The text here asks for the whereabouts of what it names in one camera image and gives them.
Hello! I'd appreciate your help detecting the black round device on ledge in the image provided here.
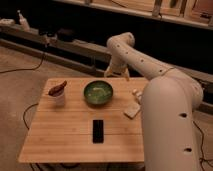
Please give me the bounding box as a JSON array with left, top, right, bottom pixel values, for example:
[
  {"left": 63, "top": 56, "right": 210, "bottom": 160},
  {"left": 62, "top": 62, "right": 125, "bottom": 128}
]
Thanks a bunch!
[{"left": 57, "top": 28, "right": 75, "bottom": 42}]

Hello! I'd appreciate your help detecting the white spray bottle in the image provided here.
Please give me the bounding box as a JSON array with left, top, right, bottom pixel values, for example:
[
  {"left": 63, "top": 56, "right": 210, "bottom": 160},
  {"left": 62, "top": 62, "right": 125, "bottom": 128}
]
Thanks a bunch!
[{"left": 17, "top": 10, "right": 30, "bottom": 31}]

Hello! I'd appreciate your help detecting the green bowl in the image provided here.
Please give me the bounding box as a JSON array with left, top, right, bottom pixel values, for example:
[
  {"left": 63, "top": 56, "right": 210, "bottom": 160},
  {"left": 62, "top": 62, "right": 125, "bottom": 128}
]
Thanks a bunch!
[{"left": 83, "top": 80, "right": 113, "bottom": 105}]

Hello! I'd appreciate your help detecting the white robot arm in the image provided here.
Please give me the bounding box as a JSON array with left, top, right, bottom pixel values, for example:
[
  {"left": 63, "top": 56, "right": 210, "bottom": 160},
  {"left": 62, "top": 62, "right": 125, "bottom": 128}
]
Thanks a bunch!
[{"left": 104, "top": 32, "right": 203, "bottom": 171}]

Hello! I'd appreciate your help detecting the wooden table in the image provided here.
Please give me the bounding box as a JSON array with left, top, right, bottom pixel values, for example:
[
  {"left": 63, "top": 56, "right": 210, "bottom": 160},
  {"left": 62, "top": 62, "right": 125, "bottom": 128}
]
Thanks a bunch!
[{"left": 18, "top": 78, "right": 147, "bottom": 163}]

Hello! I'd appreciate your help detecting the white cup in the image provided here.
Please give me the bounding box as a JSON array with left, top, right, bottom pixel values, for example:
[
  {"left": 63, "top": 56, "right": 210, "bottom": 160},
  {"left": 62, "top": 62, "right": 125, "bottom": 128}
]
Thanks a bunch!
[{"left": 48, "top": 90, "right": 65, "bottom": 106}]

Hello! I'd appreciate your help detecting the brown sausage in cup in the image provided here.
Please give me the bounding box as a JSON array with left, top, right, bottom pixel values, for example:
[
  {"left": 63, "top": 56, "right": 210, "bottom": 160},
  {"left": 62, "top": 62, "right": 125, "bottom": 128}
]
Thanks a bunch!
[{"left": 48, "top": 81, "right": 67, "bottom": 96}]

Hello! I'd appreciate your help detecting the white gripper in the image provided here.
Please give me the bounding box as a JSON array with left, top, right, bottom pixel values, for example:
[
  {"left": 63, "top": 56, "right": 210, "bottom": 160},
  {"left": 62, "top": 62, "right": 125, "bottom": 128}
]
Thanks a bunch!
[{"left": 104, "top": 63, "right": 129, "bottom": 81}]

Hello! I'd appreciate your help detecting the black cable on floor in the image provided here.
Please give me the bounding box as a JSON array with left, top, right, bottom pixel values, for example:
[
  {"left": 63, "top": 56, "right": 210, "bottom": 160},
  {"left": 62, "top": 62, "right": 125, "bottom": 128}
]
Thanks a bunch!
[{"left": 0, "top": 49, "right": 46, "bottom": 75}]

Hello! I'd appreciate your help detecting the black phone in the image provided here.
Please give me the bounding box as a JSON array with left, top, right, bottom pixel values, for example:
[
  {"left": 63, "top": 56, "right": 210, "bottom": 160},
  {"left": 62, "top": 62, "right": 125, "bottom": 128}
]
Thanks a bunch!
[{"left": 93, "top": 120, "right": 104, "bottom": 143}]

